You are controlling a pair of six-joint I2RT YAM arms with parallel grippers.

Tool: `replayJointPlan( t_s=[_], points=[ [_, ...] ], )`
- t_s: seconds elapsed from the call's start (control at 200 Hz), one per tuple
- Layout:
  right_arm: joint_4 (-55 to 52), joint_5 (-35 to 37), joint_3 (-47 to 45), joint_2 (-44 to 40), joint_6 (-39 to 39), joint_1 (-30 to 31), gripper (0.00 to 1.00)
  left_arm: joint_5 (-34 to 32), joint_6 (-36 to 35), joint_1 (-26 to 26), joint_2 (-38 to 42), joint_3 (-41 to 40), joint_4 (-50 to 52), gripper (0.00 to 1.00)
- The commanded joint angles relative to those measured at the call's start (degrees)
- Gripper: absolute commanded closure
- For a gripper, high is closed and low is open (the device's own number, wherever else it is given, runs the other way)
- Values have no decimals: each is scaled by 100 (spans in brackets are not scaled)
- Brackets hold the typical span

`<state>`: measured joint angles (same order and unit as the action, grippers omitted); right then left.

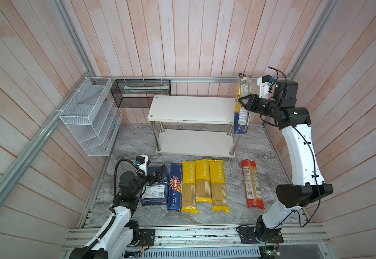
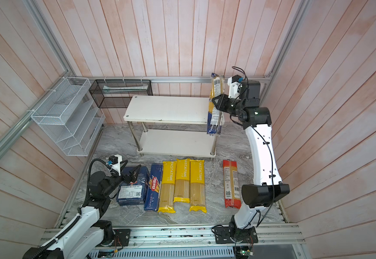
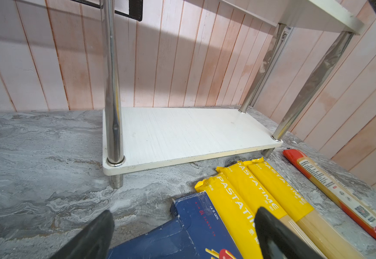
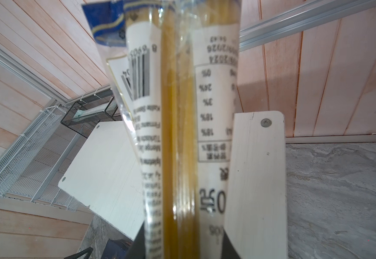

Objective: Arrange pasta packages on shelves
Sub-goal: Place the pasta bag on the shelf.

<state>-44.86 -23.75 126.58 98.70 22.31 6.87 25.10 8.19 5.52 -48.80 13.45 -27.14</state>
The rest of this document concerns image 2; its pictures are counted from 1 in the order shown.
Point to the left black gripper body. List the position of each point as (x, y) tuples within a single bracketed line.
[(124, 178)]

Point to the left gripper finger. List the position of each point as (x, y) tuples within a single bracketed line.
[(129, 183), (133, 174)]

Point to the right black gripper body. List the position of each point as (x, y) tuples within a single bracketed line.
[(231, 108)]

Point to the blue clear spaghetti pack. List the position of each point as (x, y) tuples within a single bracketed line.
[(213, 119)]

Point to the red clear spaghetti pack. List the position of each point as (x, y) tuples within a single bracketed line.
[(231, 184)]

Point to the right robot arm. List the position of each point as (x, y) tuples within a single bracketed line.
[(243, 102)]

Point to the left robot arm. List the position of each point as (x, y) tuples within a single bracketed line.
[(87, 230)]

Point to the wide blue Barilla pasta box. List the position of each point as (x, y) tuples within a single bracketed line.
[(134, 193)]

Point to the narrow blue Barilla spaghetti box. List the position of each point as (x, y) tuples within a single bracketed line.
[(154, 185)]

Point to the left yellow Pastatime spaghetti pack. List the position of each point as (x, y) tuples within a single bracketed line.
[(167, 189)]

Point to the yellow pastatime spaghetti pack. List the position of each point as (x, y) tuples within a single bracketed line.
[(182, 184), (167, 189), (197, 186)]

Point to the middle yellow Pastatime spaghetti pack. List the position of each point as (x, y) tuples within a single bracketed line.
[(182, 184)]

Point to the white two-tier shelf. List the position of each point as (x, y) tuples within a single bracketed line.
[(167, 110)]

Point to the right yellow Pastatime spaghetti pack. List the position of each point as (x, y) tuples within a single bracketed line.
[(197, 186)]

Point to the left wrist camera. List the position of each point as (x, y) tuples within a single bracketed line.
[(114, 164)]

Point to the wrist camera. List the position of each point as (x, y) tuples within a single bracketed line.
[(234, 84), (114, 164)]

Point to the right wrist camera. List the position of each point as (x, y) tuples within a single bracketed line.
[(234, 84)]

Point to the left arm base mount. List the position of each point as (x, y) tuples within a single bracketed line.
[(115, 238)]

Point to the white wire mesh rack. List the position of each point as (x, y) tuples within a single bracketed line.
[(72, 122)]

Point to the black wire mesh basket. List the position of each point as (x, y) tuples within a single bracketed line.
[(117, 93)]

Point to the aluminium wall frame rail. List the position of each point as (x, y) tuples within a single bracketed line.
[(18, 129)]

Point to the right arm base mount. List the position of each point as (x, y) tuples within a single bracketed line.
[(226, 235)]

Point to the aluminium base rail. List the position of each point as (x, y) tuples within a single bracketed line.
[(202, 236)]

